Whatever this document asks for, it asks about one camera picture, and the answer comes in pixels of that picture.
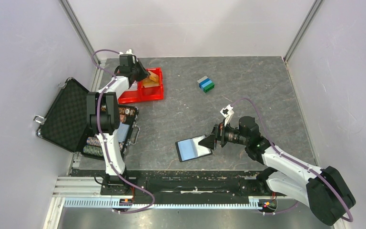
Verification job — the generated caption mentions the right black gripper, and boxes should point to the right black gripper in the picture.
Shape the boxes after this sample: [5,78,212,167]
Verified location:
[198,118,249,150]

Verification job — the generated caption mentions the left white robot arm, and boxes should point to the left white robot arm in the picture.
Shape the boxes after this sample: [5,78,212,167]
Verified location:
[86,50,152,196]

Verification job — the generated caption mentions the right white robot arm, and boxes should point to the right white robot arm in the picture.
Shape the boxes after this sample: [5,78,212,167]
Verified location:
[199,116,356,226]

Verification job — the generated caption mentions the gold cards in bin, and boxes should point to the gold cards in bin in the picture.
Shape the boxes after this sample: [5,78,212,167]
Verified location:
[142,78,160,88]

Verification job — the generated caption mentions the blue playing card deck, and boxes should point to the blue playing card deck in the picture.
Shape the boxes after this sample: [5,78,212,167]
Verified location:
[117,123,130,143]

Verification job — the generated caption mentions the right red bin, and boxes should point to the right red bin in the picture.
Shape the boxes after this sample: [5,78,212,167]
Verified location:
[140,67,164,102]

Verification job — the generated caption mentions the red bin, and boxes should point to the red bin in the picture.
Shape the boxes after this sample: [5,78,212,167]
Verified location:
[140,67,164,102]
[118,81,142,104]

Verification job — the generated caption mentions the left red bin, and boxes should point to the left red bin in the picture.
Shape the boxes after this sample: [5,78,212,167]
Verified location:
[118,81,142,104]

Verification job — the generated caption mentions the orange brown chip roll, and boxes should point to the orange brown chip roll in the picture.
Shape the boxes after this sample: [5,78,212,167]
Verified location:
[119,107,137,116]

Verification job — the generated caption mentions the grey blue green block stack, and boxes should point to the grey blue green block stack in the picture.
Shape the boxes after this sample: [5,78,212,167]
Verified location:
[197,76,215,93]

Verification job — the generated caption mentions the blue orange chip roll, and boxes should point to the blue orange chip roll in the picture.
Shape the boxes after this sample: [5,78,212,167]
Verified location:
[86,137,101,147]

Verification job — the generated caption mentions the green purple chip roll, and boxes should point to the green purple chip roll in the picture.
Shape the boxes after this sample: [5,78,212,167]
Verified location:
[83,145,103,157]

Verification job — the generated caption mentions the black poker chip case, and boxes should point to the black poker chip case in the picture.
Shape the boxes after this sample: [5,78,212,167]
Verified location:
[36,78,139,160]

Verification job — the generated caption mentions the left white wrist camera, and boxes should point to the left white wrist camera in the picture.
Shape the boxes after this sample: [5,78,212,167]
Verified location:
[119,49,135,57]

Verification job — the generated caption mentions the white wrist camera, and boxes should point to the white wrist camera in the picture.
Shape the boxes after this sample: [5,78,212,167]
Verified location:
[119,49,135,57]
[220,104,234,126]

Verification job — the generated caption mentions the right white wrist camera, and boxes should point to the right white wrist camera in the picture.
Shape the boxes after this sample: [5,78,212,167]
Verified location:
[220,104,234,126]

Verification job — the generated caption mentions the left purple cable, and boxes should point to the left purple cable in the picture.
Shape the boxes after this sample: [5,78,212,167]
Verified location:
[91,49,156,214]

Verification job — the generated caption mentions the purple cable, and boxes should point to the purple cable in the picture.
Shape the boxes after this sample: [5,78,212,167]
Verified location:
[91,49,156,214]
[232,97,354,223]

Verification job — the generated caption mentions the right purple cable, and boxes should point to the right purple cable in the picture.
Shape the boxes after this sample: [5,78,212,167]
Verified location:
[232,97,354,223]

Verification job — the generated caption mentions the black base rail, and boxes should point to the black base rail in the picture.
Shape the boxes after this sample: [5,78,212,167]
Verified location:
[100,170,288,205]

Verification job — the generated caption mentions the aluminium toothed rail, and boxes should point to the aluminium toothed rail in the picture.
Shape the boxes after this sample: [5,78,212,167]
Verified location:
[63,198,275,210]

